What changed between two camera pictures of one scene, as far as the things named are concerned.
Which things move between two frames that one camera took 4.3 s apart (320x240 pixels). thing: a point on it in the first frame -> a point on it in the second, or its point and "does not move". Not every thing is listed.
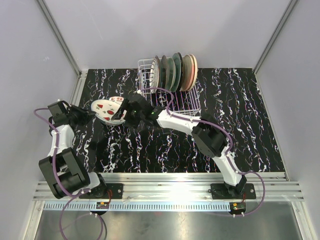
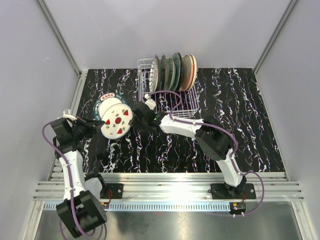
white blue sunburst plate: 155,74 does not move
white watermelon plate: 105,110 -> 117,117
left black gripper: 86,115 -> 90,125
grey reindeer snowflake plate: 164,73 does not move
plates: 188,73 does not move
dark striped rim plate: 181,67 does not move
